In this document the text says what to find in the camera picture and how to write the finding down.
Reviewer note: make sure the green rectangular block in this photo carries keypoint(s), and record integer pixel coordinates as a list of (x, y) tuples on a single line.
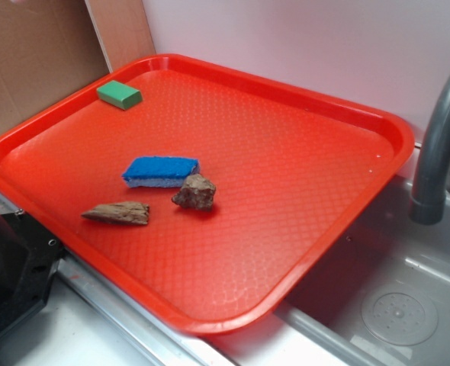
[(119, 95)]

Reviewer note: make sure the brown cardboard panel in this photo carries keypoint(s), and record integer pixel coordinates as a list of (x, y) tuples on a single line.
[(50, 49)]

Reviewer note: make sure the blue sponge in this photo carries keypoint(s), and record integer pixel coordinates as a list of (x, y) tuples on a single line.
[(160, 171)]

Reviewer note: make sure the grey toy sink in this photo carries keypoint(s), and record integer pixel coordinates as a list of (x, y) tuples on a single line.
[(380, 297)]

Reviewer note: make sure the brown wood piece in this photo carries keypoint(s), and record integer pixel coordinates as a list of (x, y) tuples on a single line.
[(124, 213)]

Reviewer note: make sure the grey faucet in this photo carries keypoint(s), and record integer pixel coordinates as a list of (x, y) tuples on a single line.
[(432, 176)]

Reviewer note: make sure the brown rock chunk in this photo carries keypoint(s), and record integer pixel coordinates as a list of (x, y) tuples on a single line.
[(197, 192)]

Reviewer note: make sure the red plastic tray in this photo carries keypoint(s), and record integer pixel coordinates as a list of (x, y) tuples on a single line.
[(293, 168)]

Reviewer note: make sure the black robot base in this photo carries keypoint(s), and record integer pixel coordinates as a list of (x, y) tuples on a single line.
[(29, 255)]

